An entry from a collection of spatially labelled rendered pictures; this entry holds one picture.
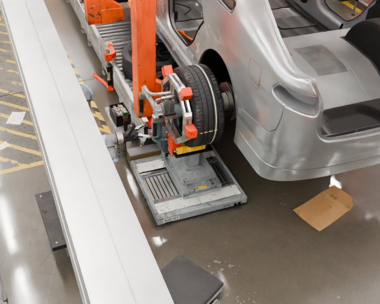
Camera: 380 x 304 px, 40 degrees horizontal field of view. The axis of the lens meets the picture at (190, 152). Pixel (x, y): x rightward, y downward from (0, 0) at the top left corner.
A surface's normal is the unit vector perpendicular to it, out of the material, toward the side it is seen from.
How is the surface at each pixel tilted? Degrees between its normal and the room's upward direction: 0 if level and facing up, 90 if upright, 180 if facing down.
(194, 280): 0
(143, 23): 90
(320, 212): 1
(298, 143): 90
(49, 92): 0
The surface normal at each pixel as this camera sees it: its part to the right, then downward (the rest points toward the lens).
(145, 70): 0.37, 0.60
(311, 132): -0.02, 0.62
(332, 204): 0.03, -0.76
